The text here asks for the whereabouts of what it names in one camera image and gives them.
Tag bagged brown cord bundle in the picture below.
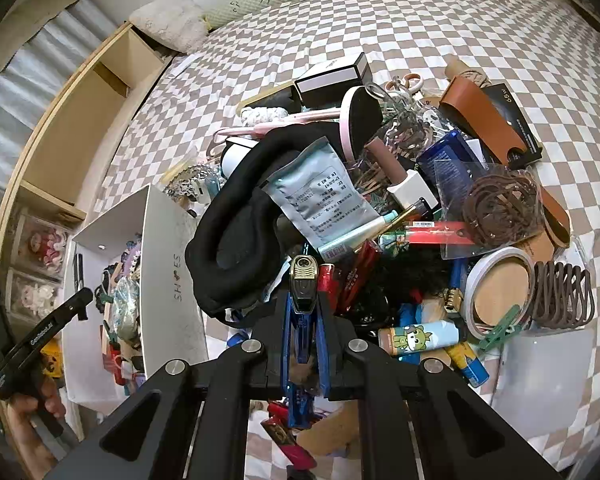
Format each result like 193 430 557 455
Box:
436 161 549 261

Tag person left hand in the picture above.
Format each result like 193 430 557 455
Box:
4 376 69 480

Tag cartoon dinosaur tube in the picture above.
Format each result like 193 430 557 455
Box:
378 320 462 356

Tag white doll display box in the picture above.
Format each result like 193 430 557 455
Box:
5 268 60 325

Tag black fabric headband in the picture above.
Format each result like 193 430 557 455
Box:
185 122 343 328

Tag white cardboard shoe box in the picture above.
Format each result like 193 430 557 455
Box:
61 185 209 414

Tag red doll display box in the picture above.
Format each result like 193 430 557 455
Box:
10 212 70 281

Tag silver foil sachet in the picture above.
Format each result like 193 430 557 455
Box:
264 136 379 249

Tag red Lamborghini lighter box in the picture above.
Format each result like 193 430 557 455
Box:
405 221 474 246

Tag small white box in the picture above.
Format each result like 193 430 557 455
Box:
388 169 439 210

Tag green clothes peg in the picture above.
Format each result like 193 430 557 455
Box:
478 304 521 352

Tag brown cylinder stick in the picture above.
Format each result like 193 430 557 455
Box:
365 136 407 191

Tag white tape roll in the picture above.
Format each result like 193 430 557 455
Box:
460 247 535 340

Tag blue plastic bottle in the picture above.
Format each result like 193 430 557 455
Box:
416 130 486 210

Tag round pink rimmed mirror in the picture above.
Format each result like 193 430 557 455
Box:
339 86 382 164

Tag black white gift box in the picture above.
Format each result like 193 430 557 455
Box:
294 50 373 108

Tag wooden bedside shelf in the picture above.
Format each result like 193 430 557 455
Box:
0 22 174 271

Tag black charger box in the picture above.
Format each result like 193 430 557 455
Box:
482 84 543 169

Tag white fluffy pillow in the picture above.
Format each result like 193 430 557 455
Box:
129 0 209 54

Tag checkered bed sheet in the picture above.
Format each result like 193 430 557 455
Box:
93 0 600 469

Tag floral blue drawstring pouch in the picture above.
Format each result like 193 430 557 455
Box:
109 276 140 344

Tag brown coiled hair ties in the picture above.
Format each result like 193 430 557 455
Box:
526 259 598 331

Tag orange handled scissors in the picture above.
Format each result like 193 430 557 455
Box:
384 73 424 96

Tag brown leather strap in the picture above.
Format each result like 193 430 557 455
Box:
438 75 572 250

